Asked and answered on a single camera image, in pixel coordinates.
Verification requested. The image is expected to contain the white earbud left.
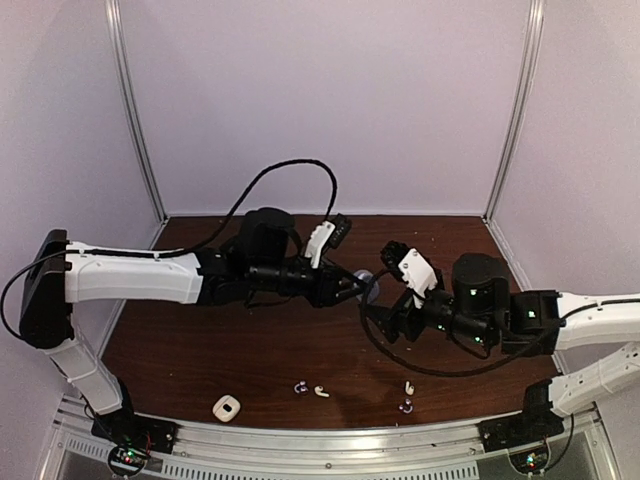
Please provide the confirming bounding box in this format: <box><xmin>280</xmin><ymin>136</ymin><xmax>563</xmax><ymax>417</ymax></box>
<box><xmin>314</xmin><ymin>385</ymin><xmax>330</xmax><ymax>398</ymax></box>

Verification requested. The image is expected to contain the cream white charging case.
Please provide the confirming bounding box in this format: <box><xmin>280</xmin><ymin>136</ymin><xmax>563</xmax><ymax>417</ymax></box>
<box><xmin>212</xmin><ymin>394</ymin><xmax>241</xmax><ymax>423</ymax></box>

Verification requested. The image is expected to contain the lavender earbud charging case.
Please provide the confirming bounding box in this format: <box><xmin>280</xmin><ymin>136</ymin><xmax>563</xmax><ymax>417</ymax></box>
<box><xmin>354</xmin><ymin>269</ymin><xmax>380</xmax><ymax>304</ymax></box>

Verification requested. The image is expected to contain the black cable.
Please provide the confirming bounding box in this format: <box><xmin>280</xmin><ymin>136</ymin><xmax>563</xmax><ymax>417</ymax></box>
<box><xmin>359</xmin><ymin>269</ymin><xmax>551</xmax><ymax>377</ymax></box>
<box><xmin>0</xmin><ymin>158</ymin><xmax>339</xmax><ymax>341</ymax></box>

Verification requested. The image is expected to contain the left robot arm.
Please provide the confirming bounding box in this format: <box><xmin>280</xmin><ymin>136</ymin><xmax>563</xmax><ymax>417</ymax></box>
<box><xmin>19</xmin><ymin>207</ymin><xmax>365</xmax><ymax>444</ymax></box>

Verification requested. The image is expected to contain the purple earbud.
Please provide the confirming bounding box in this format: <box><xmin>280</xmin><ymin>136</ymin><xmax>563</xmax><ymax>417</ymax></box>
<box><xmin>293</xmin><ymin>380</ymin><xmax>309</xmax><ymax>395</ymax></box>
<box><xmin>398</xmin><ymin>398</ymin><xmax>414</xmax><ymax>414</ymax></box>

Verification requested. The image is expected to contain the right aluminium frame post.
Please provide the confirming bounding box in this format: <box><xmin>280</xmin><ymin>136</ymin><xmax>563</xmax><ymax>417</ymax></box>
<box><xmin>483</xmin><ymin>0</ymin><xmax>546</xmax><ymax>224</ymax></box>

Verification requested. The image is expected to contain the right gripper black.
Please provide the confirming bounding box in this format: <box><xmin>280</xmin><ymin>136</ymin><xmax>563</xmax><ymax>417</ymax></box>
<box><xmin>358</xmin><ymin>269</ymin><xmax>493</xmax><ymax>348</ymax></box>

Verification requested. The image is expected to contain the front aluminium rail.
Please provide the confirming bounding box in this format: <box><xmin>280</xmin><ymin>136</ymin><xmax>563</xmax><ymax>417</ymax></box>
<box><xmin>35</xmin><ymin>396</ymin><xmax>622</xmax><ymax>479</ymax></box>

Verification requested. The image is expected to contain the left aluminium frame post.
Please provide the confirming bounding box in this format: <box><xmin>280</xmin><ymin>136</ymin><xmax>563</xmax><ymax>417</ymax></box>
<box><xmin>104</xmin><ymin>0</ymin><xmax>168</xmax><ymax>223</ymax></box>

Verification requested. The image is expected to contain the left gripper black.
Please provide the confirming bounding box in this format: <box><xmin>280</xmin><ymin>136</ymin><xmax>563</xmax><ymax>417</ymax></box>
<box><xmin>250</xmin><ymin>255</ymin><xmax>368</xmax><ymax>309</ymax></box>

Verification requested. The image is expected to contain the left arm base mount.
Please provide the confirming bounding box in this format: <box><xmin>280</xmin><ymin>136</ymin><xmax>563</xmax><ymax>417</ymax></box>
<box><xmin>84</xmin><ymin>384</ymin><xmax>178</xmax><ymax>479</ymax></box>

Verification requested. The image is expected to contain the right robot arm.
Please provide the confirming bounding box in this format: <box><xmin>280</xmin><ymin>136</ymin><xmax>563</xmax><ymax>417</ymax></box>
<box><xmin>357</xmin><ymin>245</ymin><xmax>639</xmax><ymax>442</ymax></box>

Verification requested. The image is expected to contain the left black cable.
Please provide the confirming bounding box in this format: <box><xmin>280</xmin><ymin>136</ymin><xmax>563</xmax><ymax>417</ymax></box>
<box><xmin>0</xmin><ymin>158</ymin><xmax>339</xmax><ymax>341</ymax></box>

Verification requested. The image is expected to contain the aluminium frame post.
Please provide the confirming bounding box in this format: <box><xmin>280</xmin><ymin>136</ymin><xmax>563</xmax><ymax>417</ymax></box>
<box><xmin>483</xmin><ymin>0</ymin><xmax>546</xmax><ymax>224</ymax></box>
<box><xmin>104</xmin><ymin>0</ymin><xmax>168</xmax><ymax>223</ymax></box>

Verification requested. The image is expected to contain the right black cable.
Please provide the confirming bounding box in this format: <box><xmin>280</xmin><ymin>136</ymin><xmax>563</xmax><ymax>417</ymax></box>
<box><xmin>359</xmin><ymin>269</ymin><xmax>551</xmax><ymax>377</ymax></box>

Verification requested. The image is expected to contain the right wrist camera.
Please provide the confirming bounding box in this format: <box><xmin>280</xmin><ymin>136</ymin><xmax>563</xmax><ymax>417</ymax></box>
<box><xmin>380</xmin><ymin>241</ymin><xmax>440</xmax><ymax>300</ymax></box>

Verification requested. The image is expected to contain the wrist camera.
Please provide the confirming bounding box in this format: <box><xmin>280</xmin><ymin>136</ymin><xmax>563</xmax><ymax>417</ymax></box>
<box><xmin>380</xmin><ymin>241</ymin><xmax>440</xmax><ymax>300</ymax></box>
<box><xmin>304</xmin><ymin>214</ymin><xmax>352</xmax><ymax>269</ymax></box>

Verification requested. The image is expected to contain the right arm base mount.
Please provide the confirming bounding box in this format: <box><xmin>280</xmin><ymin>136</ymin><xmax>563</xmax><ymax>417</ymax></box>
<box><xmin>477</xmin><ymin>380</ymin><xmax>564</xmax><ymax>477</ymax></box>

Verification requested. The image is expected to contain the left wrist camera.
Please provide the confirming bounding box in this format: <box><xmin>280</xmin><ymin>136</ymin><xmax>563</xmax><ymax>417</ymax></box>
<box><xmin>304</xmin><ymin>214</ymin><xmax>352</xmax><ymax>269</ymax></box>

